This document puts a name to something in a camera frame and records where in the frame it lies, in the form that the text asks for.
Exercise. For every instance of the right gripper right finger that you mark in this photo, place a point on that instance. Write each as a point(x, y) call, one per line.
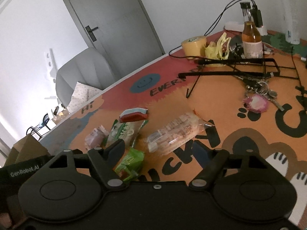
point(205, 156)

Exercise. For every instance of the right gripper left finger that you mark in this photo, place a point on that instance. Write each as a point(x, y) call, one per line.
point(114, 153)

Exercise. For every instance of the light green snack packet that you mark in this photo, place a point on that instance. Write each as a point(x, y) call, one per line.
point(128, 169)

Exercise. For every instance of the purple mochi packet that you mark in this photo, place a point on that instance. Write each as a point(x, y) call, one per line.
point(96, 137)

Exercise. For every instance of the green white bread packet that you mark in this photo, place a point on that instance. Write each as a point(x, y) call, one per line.
point(126, 131)

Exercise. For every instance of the clear wafer biscuit pack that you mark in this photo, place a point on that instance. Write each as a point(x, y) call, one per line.
point(176, 133)

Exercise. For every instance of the red blue snack packet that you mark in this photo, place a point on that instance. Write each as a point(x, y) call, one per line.
point(133, 115)

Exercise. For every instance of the person left hand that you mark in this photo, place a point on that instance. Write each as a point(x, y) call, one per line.
point(5, 220)

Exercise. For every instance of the cardboard box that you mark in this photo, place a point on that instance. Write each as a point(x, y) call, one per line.
point(25, 149)

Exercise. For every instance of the black shoe rack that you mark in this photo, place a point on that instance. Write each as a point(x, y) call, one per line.
point(35, 130)

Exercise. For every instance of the brown paper SF bag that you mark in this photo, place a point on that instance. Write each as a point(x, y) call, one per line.
point(60, 117)

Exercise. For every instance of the dotted white cushion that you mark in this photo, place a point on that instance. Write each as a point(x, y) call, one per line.
point(81, 94)

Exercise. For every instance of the grey armchair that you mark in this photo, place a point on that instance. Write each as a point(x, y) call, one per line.
point(89, 67)

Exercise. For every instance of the white perforated board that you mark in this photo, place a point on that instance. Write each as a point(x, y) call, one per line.
point(52, 70)

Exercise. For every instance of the yellow plastic bag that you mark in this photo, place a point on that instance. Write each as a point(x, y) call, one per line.
point(219, 50)

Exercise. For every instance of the yellow tape roll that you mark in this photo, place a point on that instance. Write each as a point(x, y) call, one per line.
point(194, 46)

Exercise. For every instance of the amber glass bottle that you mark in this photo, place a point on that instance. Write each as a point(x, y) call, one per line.
point(252, 40)

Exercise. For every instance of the grey door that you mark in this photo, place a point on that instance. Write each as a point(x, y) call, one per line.
point(125, 35)

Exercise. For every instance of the black charger plug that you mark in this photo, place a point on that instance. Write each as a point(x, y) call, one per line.
point(257, 16)

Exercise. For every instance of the white spray bottle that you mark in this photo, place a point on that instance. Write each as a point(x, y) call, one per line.
point(292, 35)

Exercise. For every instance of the pink keychain with keys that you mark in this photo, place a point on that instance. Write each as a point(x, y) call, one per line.
point(258, 95)

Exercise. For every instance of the black wire rack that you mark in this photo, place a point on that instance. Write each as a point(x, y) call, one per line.
point(250, 70)

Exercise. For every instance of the black door handle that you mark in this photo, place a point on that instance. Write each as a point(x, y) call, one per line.
point(90, 32)

